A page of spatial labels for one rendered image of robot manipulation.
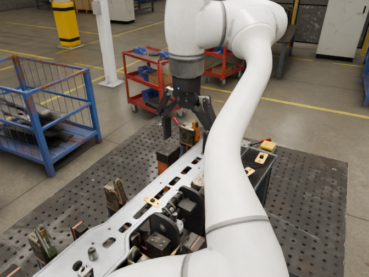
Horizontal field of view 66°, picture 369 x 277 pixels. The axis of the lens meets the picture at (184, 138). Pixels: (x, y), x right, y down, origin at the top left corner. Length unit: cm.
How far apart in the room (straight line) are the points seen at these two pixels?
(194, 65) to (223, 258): 45
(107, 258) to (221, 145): 77
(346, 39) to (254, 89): 704
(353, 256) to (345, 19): 572
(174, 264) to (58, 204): 148
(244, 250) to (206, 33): 47
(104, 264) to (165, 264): 70
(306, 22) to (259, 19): 772
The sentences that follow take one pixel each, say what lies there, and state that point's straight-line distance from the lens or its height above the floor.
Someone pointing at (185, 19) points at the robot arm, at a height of 180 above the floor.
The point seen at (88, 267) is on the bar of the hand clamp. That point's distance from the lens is 87.
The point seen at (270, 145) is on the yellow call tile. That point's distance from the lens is 144.
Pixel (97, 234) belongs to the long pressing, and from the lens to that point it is 123.
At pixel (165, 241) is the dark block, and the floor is 112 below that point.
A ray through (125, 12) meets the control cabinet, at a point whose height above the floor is 39.
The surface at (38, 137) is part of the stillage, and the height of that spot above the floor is 49.
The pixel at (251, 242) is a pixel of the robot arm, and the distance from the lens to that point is 42.
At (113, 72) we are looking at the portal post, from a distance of 549.
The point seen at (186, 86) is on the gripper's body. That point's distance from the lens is 72.
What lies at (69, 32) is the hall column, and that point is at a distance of 836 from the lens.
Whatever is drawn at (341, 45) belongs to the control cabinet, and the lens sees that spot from 762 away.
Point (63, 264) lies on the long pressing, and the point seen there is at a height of 100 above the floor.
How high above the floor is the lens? 191
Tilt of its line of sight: 31 degrees down
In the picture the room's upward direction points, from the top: straight up
